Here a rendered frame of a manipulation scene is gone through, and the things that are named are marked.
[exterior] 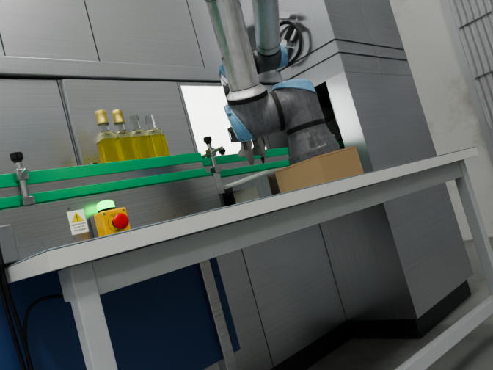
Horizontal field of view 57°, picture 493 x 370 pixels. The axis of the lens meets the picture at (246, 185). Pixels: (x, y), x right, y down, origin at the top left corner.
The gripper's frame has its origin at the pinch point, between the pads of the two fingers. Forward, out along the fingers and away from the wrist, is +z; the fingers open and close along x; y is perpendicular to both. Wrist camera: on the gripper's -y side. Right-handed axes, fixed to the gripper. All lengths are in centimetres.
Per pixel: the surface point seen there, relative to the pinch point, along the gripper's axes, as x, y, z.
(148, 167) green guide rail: 37.4, 8.7, -4.2
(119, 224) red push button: 57, -3, 11
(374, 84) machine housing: -95, 0, -29
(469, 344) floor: -68, -20, 89
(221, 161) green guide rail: 0.2, 18.2, -4.5
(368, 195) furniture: -5.9, -33.1, 21.0
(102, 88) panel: 31, 34, -39
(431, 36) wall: -312, 44, -97
